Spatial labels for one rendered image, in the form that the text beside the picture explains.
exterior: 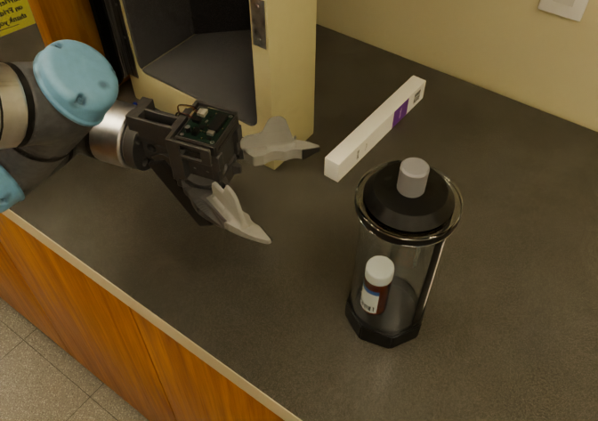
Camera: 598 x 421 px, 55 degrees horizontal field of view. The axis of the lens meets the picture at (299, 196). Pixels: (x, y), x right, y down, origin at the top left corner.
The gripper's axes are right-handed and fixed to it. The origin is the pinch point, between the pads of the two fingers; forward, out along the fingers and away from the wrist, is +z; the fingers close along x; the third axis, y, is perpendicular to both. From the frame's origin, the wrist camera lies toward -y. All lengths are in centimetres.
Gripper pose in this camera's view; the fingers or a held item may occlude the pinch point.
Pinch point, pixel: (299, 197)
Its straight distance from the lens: 64.7
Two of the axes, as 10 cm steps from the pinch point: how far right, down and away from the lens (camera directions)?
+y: 0.0, -6.7, -7.5
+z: 9.3, 2.7, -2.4
